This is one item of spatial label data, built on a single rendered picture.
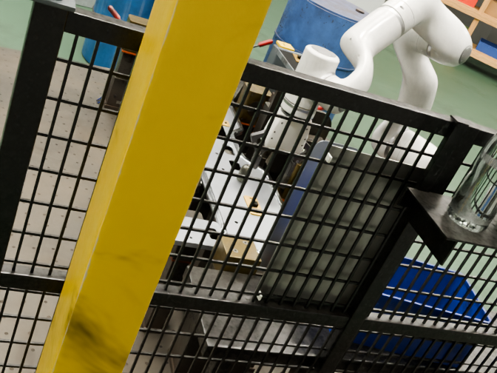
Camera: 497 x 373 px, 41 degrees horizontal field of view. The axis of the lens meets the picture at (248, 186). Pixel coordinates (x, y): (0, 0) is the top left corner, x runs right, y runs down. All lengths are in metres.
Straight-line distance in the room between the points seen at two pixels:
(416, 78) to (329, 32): 2.68
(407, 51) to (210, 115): 1.20
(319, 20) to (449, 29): 2.81
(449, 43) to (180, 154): 1.14
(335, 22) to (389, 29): 2.91
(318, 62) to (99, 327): 0.83
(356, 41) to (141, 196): 0.91
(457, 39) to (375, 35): 0.27
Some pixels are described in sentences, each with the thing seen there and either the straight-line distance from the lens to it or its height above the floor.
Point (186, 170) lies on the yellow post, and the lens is 0.79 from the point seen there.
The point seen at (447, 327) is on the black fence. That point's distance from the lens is 1.34.
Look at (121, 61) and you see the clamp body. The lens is 2.57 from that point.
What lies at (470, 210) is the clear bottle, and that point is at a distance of 1.01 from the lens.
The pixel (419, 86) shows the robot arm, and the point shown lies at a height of 1.37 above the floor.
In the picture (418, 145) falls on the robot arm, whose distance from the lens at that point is 2.04.
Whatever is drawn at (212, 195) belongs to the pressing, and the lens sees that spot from 1.68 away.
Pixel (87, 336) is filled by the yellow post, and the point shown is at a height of 1.16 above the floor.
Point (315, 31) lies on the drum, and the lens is 4.58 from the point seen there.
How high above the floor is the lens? 1.80
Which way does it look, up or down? 27 degrees down
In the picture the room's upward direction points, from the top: 24 degrees clockwise
